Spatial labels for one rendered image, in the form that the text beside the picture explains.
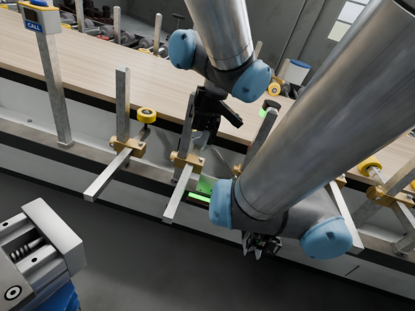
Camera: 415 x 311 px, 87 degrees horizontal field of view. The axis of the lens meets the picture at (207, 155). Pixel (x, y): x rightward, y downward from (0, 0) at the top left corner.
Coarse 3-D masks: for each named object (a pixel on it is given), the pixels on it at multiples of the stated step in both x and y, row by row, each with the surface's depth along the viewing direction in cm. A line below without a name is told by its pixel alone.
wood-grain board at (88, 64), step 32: (0, 32) 122; (32, 32) 134; (64, 32) 149; (0, 64) 98; (32, 64) 102; (64, 64) 110; (96, 64) 120; (128, 64) 132; (160, 64) 145; (96, 96) 98; (160, 96) 108; (224, 128) 99; (256, 128) 107; (384, 160) 113
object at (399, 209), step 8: (368, 168) 94; (376, 168) 91; (376, 176) 88; (384, 176) 88; (376, 184) 87; (392, 208) 77; (400, 208) 74; (400, 216) 73; (408, 216) 71; (408, 224) 69; (408, 232) 69
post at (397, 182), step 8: (400, 168) 74; (408, 168) 71; (392, 176) 76; (400, 176) 73; (408, 176) 71; (384, 184) 78; (392, 184) 75; (400, 184) 73; (408, 184) 73; (392, 192) 76; (368, 200) 83; (360, 208) 86; (368, 208) 82; (376, 208) 81; (352, 216) 89; (360, 216) 84; (368, 216) 84; (360, 224) 87
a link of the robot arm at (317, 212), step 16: (320, 192) 37; (304, 208) 33; (320, 208) 34; (336, 208) 35; (288, 224) 32; (304, 224) 33; (320, 224) 32; (336, 224) 32; (304, 240) 33; (320, 240) 31; (336, 240) 31; (352, 240) 32; (320, 256) 34; (336, 256) 34
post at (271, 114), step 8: (272, 112) 68; (264, 120) 69; (272, 120) 69; (264, 128) 71; (256, 136) 73; (264, 136) 73; (256, 144) 75; (248, 152) 78; (256, 152) 77; (248, 160) 79
